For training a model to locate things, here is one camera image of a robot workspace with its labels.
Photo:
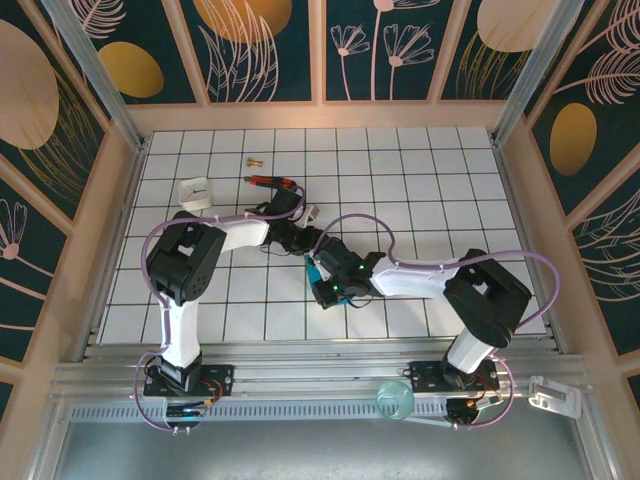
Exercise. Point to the blue cloth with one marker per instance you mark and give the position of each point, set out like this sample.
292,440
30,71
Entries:
311,272

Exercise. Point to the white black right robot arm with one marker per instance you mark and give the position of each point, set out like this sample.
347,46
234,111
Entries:
485,300

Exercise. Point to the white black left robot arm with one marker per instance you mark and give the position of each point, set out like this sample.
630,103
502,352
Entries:
185,260

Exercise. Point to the white square clock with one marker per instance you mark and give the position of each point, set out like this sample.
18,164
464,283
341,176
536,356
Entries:
195,194

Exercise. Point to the red black utility knife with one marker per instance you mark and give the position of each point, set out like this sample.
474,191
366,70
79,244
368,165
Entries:
265,180

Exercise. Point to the brass bolt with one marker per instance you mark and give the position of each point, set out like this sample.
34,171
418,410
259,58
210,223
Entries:
254,162

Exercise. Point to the clear green plastic cup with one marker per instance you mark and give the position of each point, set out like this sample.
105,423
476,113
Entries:
395,400

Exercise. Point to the black electronics module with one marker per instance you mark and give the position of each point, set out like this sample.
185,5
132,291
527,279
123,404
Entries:
187,412
470,410

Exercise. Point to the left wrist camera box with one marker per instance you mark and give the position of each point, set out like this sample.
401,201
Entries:
310,214

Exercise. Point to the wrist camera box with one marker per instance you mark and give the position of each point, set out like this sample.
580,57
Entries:
322,273
310,214

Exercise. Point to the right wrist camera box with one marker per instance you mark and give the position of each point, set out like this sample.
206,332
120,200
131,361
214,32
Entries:
322,273

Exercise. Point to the aluminium frame beam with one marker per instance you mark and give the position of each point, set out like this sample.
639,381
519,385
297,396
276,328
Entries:
310,372

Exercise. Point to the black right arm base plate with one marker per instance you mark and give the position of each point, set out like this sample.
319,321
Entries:
422,375

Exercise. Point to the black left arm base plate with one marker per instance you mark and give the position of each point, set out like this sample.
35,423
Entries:
225,382

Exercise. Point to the white flower teal wall panel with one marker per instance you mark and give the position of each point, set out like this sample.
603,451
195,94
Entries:
380,75

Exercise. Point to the orange circle leaf wall panel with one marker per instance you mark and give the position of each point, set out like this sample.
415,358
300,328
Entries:
240,50

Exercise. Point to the aluminium side rail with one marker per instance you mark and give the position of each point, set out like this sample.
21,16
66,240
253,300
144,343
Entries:
116,250
530,250

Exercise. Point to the yellow oval leaf wall panel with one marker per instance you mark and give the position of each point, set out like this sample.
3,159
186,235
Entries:
130,70

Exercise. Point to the aluminium corner post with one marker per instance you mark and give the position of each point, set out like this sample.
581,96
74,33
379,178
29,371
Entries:
100,85
530,75

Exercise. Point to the white plastic bracket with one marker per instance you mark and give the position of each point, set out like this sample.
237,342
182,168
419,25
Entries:
555,397

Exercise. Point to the yellow oval fern wall panel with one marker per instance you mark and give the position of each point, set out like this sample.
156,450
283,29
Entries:
572,140

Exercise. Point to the white fern teal wall panel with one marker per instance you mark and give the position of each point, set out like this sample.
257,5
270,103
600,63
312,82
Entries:
615,260

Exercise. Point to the white tulip teal wall panel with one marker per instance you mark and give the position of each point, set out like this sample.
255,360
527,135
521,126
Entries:
25,280

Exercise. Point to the beige circle teal wall panel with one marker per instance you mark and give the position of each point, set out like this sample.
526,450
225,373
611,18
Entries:
500,25

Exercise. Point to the large beige circle wall panel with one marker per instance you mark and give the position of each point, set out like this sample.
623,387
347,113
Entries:
25,90

